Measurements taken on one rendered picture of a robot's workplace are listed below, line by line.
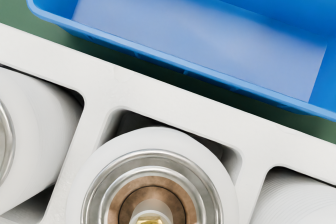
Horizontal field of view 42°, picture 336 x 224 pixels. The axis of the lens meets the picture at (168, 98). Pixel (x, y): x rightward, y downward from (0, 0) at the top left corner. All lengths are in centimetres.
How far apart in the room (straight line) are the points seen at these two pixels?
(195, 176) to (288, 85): 29
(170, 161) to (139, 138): 2
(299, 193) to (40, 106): 17
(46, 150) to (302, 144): 17
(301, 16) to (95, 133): 26
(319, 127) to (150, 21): 22
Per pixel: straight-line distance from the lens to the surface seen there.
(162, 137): 24
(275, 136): 32
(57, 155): 30
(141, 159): 24
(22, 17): 53
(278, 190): 33
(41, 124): 27
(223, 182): 24
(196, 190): 24
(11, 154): 25
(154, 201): 23
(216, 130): 31
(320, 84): 49
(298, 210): 28
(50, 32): 51
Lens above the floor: 49
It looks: 87 degrees down
